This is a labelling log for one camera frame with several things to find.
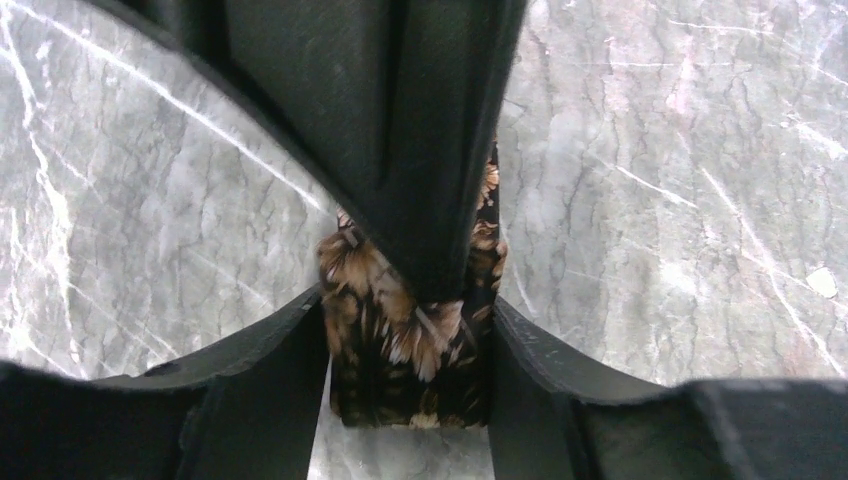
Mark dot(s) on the brown floral tie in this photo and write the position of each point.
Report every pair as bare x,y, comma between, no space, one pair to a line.
400,362

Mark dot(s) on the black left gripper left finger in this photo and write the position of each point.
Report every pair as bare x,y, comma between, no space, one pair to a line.
244,407

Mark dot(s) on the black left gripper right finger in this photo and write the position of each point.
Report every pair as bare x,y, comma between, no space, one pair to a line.
559,414

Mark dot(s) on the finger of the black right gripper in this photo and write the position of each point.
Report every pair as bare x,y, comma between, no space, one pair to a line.
390,105

